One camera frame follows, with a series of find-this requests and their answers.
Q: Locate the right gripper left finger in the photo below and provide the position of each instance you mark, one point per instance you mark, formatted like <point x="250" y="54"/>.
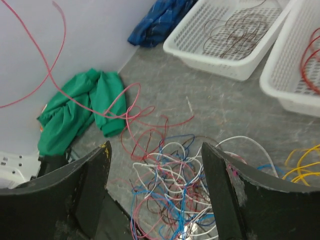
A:
<point x="64" y="204"/>

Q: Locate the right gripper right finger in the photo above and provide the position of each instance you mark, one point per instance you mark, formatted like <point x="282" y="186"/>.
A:
<point x="249" y="204"/>

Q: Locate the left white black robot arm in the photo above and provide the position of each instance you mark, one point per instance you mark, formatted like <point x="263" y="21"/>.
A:
<point x="18" y="169"/>

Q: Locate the green cloth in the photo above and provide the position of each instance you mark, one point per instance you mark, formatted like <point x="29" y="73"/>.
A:
<point x="89" y="97"/>

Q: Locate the middle white plastic basket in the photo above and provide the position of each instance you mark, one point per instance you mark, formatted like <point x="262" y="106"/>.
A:
<point x="292" y="71"/>

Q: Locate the white plastic basket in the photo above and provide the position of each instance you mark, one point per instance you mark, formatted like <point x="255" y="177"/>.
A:
<point x="292" y="71"/>
<point x="228" y="38"/>

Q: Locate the left white plastic basket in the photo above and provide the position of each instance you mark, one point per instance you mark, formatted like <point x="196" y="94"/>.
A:
<point x="228" y="38"/>

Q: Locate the blue plaid cloth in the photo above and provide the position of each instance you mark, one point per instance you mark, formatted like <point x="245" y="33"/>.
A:
<point x="159" y="22"/>

